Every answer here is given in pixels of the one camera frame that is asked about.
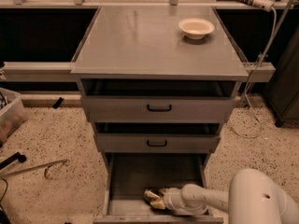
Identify bottom grey drawer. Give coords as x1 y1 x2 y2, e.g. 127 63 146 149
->
93 153 223 224

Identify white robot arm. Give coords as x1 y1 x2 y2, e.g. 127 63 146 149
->
144 168 299 224

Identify middle grey drawer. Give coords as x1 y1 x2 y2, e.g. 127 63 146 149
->
95 122 221 153

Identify grey drawer cabinet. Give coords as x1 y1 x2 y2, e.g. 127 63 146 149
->
70 5 249 224

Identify white power cable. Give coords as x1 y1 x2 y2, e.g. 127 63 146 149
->
228 7 278 139

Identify clear plastic storage bin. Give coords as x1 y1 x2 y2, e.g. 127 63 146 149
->
0 88 27 145

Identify grey drawer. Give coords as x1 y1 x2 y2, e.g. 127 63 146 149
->
95 122 221 153
93 153 223 224
80 78 235 123

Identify black handle tool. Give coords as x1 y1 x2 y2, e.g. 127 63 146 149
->
0 152 27 170

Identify white paper bowl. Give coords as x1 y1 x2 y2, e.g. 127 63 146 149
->
178 18 215 40

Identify dark cabinet at right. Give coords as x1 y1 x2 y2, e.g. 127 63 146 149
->
263 27 299 127

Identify top grey drawer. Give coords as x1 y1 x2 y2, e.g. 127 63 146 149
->
80 78 235 123

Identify metal grabber stick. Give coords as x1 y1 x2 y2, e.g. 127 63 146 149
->
0 159 68 179

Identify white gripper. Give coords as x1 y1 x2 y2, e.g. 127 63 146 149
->
149 188 184 210

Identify small black block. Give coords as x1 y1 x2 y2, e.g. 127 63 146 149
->
52 97 64 109

